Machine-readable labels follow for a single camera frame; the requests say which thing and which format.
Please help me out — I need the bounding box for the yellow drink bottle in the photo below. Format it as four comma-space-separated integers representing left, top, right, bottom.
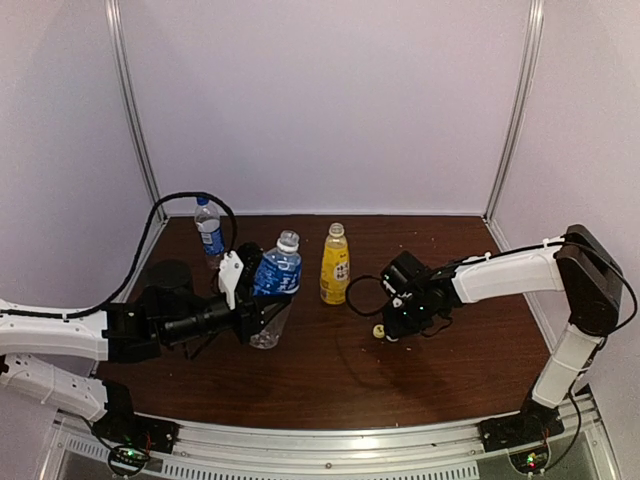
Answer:
320, 222, 350, 305

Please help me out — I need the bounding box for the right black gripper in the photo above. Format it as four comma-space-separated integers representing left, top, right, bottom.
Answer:
382, 293, 434, 339

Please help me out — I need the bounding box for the black cable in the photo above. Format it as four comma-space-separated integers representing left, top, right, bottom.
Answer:
345, 273, 391, 318
0, 192, 239, 319

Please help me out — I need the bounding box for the blue label bottle white cap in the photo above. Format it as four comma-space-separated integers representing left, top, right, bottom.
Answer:
250, 230, 302, 350

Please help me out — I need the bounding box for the left circuit board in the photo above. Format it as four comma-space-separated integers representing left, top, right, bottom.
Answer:
107, 445, 150, 476

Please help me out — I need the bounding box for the right circuit board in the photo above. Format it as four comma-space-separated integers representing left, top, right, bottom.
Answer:
509, 446, 550, 475

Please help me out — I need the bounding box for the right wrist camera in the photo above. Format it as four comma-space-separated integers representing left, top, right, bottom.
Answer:
381, 274, 411, 309

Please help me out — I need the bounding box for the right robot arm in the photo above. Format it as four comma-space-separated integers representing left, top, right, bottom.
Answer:
380, 224, 625, 442

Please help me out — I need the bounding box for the right black cable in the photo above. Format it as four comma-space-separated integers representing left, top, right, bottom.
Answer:
345, 273, 391, 318

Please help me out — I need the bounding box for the right aluminium frame post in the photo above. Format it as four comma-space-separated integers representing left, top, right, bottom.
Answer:
483, 0, 544, 225

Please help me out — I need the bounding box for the clear bottle blue cap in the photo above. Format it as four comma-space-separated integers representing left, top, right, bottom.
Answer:
194, 197, 226, 271

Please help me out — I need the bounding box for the left aluminium frame post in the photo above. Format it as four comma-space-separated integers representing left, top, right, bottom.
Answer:
104, 0, 161, 203

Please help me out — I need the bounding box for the aluminium frame post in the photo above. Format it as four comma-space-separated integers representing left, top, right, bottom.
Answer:
483, 0, 544, 225
104, 0, 161, 203

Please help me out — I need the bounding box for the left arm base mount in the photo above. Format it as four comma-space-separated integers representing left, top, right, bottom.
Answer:
92, 381, 179, 454

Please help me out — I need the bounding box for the circuit board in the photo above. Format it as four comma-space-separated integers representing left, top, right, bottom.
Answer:
509, 446, 550, 475
107, 445, 150, 476

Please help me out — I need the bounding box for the front aluminium rail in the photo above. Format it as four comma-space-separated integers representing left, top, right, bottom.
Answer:
36, 394, 622, 479

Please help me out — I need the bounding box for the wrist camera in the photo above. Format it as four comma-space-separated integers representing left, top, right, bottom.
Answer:
381, 274, 411, 309
217, 242, 263, 311

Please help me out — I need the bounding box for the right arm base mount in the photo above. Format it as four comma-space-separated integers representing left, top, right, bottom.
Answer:
478, 400, 565, 453

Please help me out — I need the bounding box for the pale yellow bottle cap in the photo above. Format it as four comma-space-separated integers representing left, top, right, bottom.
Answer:
372, 324, 386, 339

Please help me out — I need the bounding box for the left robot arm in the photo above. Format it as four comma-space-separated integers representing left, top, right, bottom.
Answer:
1, 257, 299, 444

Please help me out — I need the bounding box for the left black cable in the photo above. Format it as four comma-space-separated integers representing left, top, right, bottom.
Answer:
0, 192, 239, 319

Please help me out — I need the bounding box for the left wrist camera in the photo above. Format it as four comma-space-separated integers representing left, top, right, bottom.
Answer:
217, 242, 263, 311

